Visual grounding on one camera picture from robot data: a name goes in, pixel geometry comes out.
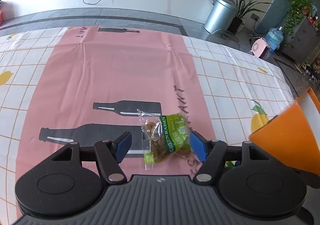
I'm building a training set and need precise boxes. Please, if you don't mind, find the orange cardboard box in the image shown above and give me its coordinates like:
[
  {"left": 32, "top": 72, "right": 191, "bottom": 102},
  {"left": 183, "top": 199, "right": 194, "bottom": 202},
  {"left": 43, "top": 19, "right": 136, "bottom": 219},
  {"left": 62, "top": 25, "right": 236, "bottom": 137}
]
[{"left": 249, "top": 87, "right": 320, "bottom": 175}]

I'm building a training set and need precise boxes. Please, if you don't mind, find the grey drawer cabinet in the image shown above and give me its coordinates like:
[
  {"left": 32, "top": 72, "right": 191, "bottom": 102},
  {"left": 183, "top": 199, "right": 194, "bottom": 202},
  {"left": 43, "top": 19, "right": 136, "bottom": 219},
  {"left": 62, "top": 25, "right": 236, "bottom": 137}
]
[{"left": 281, "top": 17, "right": 319, "bottom": 65}]

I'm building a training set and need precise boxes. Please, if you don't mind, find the trailing ivy plant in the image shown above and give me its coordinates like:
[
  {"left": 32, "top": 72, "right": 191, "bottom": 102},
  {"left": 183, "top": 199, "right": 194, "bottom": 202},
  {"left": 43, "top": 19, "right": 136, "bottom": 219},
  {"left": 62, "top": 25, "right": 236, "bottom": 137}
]
[{"left": 271, "top": 0, "right": 317, "bottom": 46}]

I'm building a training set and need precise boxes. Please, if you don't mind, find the pink space heater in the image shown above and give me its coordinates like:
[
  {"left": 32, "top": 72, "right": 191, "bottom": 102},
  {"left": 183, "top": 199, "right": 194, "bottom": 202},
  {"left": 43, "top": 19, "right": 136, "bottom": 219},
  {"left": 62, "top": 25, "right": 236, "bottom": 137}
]
[{"left": 251, "top": 38, "right": 274, "bottom": 60}]

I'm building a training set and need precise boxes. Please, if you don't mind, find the blue water jug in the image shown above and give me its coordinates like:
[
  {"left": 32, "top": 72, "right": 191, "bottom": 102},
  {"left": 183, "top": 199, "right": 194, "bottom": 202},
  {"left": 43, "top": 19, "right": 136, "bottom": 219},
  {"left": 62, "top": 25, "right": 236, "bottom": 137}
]
[{"left": 265, "top": 26, "right": 284, "bottom": 53}]

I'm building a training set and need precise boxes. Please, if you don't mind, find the pink restaurant table mat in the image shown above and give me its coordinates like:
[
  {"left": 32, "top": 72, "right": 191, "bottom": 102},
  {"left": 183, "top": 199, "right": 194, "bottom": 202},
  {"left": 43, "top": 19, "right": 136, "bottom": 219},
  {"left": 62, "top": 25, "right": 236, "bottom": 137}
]
[{"left": 12, "top": 27, "right": 218, "bottom": 177}]

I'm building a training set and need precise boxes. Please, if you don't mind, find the potted long-leaf plant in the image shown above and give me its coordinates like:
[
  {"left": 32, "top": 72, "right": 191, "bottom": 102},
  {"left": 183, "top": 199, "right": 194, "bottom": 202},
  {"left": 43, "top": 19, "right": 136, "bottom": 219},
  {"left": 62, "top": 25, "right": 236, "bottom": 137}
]
[{"left": 228, "top": 0, "right": 271, "bottom": 34}]

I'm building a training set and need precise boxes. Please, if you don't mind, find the green sausage stick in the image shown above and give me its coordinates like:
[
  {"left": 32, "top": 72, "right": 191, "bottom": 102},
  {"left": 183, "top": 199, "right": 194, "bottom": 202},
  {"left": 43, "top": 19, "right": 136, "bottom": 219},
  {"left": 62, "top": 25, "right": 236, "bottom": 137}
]
[{"left": 225, "top": 161, "right": 241, "bottom": 169}]

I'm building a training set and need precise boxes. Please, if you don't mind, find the silver trash can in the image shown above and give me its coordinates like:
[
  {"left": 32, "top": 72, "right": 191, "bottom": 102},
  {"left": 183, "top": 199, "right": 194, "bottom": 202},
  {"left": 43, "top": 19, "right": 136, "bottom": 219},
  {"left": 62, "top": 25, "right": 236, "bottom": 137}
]
[{"left": 204, "top": 0, "right": 238, "bottom": 33}]

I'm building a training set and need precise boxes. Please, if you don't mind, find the green raisin packet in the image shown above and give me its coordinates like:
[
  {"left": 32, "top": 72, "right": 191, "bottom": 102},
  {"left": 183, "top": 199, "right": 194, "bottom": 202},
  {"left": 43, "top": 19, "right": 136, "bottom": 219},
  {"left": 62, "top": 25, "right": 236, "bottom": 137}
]
[{"left": 137, "top": 109, "right": 191, "bottom": 170}]

